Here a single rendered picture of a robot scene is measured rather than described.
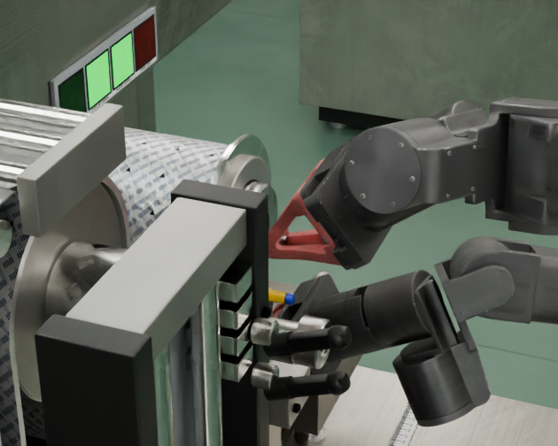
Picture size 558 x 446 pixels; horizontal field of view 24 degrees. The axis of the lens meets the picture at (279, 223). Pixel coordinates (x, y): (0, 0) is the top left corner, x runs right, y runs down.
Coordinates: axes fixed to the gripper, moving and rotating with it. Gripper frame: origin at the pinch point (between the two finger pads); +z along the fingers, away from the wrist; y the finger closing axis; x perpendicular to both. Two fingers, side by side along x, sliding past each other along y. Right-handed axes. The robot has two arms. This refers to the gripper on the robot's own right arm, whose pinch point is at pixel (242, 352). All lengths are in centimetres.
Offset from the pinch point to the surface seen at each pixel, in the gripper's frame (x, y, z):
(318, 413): -10.1, 4.0, -1.4
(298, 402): -1.0, -10.0, -9.9
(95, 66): 25.4, 29.2, 19.9
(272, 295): 9.8, -12.5, -14.3
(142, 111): 10, 72, 47
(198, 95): -30, 275, 165
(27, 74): 29.2, 16.3, 18.6
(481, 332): -89, 170, 59
